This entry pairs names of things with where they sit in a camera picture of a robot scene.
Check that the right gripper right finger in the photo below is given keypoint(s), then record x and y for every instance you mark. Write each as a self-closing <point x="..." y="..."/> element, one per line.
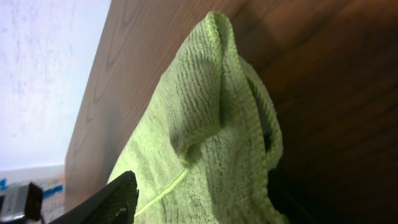
<point x="298" y="207"/>

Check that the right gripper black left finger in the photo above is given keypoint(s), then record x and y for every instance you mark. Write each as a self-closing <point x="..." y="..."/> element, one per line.
<point x="114" y="204"/>

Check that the light green microfiber cloth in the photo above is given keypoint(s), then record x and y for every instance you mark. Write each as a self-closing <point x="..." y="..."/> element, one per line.
<point x="204" y="147"/>

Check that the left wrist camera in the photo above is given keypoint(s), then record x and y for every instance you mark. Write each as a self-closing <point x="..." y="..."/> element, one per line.
<point x="22" y="204"/>

